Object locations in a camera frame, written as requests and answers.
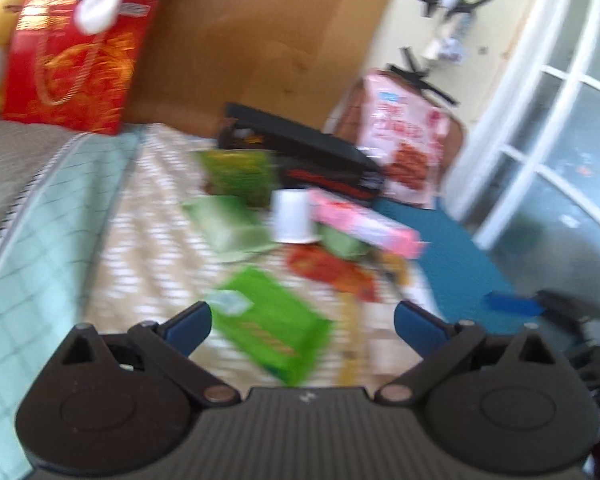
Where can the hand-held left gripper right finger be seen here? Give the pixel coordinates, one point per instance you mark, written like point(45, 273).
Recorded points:
point(415, 322)

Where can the grey bedding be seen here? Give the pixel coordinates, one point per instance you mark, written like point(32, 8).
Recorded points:
point(10, 160)

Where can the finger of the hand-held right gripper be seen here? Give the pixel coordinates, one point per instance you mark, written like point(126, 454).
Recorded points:
point(510, 302)

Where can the red snack packet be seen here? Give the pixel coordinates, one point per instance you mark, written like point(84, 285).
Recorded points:
point(330, 270)

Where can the pale teal checked blanket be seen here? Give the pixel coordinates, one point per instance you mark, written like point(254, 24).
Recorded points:
point(45, 240)

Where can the wooden headboard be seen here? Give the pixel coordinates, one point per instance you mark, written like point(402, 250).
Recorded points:
point(255, 35)

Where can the white cup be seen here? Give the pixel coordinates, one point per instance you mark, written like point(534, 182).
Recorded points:
point(292, 215)

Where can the white framed glass door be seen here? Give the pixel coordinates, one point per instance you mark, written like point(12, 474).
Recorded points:
point(575, 75)

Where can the pink box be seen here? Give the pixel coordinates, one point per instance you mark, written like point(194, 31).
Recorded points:
point(365, 225)

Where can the black tin box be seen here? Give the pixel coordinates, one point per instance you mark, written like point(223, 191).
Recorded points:
point(310, 145)

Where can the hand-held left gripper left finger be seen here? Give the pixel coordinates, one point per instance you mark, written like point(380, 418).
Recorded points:
point(190, 325)

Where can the beige patterned blanket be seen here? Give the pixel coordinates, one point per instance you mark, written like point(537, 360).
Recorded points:
point(145, 240)

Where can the pale green packet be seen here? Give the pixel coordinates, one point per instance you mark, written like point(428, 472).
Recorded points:
point(220, 225)
point(342, 245)

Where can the red gift bag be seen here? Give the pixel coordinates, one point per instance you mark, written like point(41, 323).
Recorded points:
point(80, 85)

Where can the large pink snack bag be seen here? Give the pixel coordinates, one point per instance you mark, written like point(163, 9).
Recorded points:
point(405, 130)

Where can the dark green printed packet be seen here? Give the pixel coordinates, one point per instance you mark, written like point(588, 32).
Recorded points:
point(235, 175)

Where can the bright green packet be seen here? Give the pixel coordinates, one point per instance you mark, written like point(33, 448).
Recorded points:
point(265, 325)

